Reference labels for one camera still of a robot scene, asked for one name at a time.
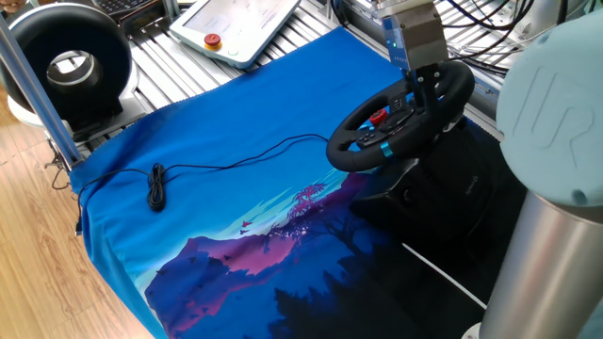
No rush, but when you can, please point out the black round ring device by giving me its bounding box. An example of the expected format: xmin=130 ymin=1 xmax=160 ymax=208
xmin=0 ymin=2 xmax=142 ymax=142

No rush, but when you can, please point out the white teach pendant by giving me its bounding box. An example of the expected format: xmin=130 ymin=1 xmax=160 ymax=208
xmin=168 ymin=0 xmax=302 ymax=71

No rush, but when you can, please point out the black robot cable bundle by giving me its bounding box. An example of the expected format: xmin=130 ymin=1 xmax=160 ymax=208
xmin=329 ymin=0 xmax=571 ymax=77

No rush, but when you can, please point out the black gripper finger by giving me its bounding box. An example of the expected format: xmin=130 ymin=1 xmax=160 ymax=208
xmin=405 ymin=69 xmax=420 ymax=98
xmin=416 ymin=62 xmax=447 ymax=122

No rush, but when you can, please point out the black keyboard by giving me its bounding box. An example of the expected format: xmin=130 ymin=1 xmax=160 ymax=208
xmin=88 ymin=0 xmax=153 ymax=16

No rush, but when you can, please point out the thin black wire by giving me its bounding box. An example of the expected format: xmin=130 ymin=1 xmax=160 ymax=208
xmin=44 ymin=139 xmax=73 ymax=192

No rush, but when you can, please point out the black racing steering wheel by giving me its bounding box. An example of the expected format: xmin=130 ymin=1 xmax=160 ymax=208
xmin=325 ymin=60 xmax=477 ymax=173

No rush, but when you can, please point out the black usb cable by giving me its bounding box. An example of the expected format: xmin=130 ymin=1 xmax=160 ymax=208
xmin=74 ymin=133 xmax=330 ymax=237

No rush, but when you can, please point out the black steering wheel base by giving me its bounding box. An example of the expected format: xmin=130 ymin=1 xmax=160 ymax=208
xmin=348 ymin=115 xmax=500 ymax=249

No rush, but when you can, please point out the aluminium frame post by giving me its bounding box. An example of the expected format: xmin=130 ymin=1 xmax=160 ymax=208
xmin=0 ymin=16 xmax=84 ymax=170

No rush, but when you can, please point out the grey gripper body blue side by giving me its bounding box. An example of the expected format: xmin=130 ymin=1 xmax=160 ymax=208
xmin=381 ymin=2 xmax=450 ymax=73

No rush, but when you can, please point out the blue landscape print cloth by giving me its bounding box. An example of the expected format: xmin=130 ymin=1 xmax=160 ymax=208
xmin=69 ymin=25 xmax=529 ymax=339

